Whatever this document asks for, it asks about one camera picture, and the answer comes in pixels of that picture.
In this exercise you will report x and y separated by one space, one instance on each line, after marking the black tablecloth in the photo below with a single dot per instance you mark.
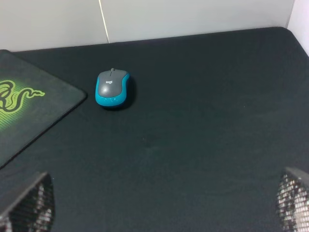
209 123

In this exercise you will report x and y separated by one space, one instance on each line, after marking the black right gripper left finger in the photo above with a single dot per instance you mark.
29 207

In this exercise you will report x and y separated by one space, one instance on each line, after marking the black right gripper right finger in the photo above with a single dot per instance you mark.
292 203

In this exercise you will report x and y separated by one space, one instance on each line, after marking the grey and teal computer mouse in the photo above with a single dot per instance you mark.
111 88

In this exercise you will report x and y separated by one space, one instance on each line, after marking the black green Razer mouse pad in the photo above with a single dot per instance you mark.
31 102

